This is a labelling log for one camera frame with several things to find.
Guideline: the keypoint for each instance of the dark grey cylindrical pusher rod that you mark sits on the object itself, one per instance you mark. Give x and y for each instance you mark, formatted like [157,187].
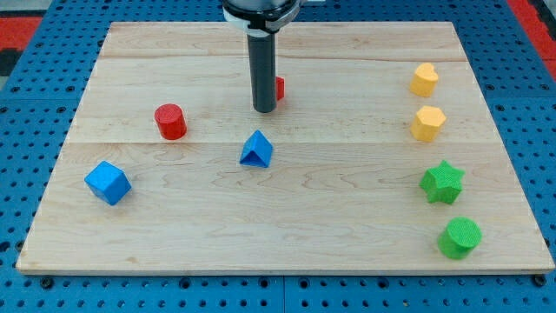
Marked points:
[261,54]

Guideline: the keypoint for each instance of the blue triangle block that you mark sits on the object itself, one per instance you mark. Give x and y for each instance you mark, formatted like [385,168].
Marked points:
[257,151]

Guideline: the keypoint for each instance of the red star block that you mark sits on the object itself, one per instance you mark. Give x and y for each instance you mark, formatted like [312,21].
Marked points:
[280,88]

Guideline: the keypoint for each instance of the green star block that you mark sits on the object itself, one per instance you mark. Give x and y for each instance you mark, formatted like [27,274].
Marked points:
[442,183]

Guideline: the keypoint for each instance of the red cylinder block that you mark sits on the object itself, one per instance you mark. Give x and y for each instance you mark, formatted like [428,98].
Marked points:
[170,121]

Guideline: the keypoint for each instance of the light wooden board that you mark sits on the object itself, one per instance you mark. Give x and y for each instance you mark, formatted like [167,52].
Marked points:
[342,193]

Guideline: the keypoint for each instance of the yellow heart block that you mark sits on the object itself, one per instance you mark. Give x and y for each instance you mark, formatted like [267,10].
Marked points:
[424,80]

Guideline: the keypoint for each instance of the yellow hexagon block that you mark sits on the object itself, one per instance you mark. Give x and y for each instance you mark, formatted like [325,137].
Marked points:
[427,123]

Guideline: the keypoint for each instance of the blue cube block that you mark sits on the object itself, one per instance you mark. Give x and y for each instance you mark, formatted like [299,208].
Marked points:
[108,182]

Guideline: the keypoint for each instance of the green cylinder block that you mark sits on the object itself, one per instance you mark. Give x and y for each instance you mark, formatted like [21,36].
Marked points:
[460,237]

